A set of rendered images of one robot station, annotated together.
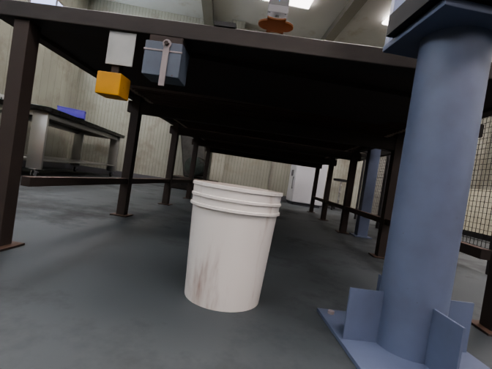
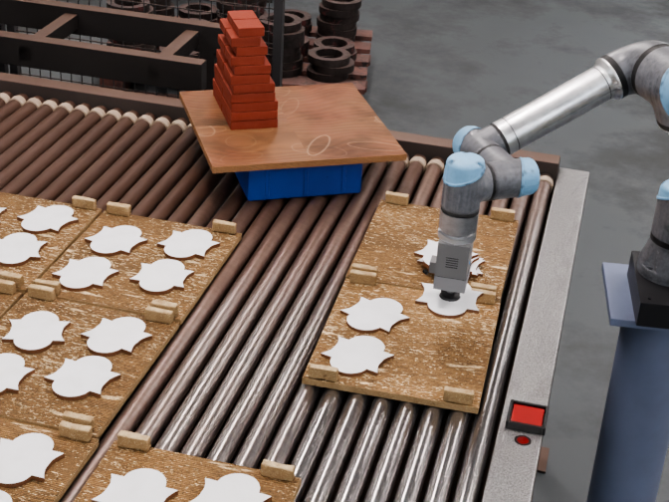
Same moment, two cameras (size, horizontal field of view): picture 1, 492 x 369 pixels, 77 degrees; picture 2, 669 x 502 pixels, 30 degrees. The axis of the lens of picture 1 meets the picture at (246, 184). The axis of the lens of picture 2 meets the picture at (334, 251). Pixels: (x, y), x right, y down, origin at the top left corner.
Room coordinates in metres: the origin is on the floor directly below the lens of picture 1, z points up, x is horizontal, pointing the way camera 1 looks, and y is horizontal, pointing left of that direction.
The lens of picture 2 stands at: (1.18, 2.16, 2.33)
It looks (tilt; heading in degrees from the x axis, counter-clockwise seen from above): 29 degrees down; 280
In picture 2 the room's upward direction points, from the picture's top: 3 degrees clockwise
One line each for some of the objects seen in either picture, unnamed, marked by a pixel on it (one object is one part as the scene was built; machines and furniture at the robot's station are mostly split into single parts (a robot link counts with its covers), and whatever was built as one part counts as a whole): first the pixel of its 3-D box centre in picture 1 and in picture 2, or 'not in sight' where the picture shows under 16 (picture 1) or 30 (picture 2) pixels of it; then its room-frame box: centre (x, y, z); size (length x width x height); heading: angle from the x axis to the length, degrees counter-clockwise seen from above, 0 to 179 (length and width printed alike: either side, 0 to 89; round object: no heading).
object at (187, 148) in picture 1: (197, 147); not in sight; (6.25, 1.09, 0.85); 1.04 x 1.02 x 1.71; 95
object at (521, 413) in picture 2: not in sight; (527, 417); (1.13, 0.16, 0.92); 0.06 x 0.06 x 0.01; 87
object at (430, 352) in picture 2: not in sight; (406, 341); (1.39, -0.04, 0.93); 0.41 x 0.35 x 0.02; 89
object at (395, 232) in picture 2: not in sight; (436, 249); (1.38, -0.46, 0.93); 0.41 x 0.35 x 0.02; 88
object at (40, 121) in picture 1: (64, 143); not in sight; (5.03, 3.04, 0.51); 2.82 x 1.11 x 1.03; 5
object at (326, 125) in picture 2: not in sight; (288, 125); (1.84, -0.84, 1.03); 0.50 x 0.50 x 0.02; 27
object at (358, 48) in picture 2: not in sight; (238, 32); (2.75, -3.71, 0.25); 1.36 x 0.94 x 0.49; 6
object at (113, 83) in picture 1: (116, 64); not in sight; (1.13, 0.54, 0.74); 0.09 x 0.08 x 0.24; 87
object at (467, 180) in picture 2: not in sight; (464, 183); (1.31, -0.02, 1.31); 0.09 x 0.08 x 0.11; 33
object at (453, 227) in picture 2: not in sight; (458, 219); (1.31, -0.02, 1.23); 0.08 x 0.08 x 0.05
